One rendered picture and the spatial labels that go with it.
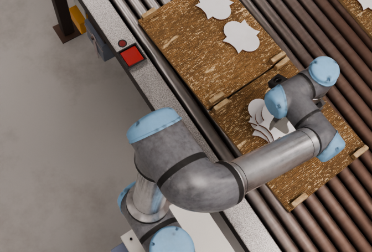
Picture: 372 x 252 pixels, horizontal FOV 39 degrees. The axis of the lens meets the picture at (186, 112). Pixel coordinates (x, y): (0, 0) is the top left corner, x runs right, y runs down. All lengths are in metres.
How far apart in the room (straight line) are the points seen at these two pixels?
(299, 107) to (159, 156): 0.41
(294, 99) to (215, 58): 0.58
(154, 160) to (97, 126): 1.69
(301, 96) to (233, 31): 0.62
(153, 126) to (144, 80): 0.75
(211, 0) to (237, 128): 0.49
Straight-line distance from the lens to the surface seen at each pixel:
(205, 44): 1.82
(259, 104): 1.73
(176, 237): 1.38
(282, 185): 1.68
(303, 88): 1.30
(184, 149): 1.01
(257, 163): 1.10
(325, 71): 1.31
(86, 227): 2.57
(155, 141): 1.02
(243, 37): 1.84
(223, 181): 1.02
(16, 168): 2.69
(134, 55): 1.80
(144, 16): 1.83
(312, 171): 1.72
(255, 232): 1.65
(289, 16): 1.96
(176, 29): 1.84
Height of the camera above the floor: 2.52
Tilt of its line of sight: 68 degrees down
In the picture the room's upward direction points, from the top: 10 degrees clockwise
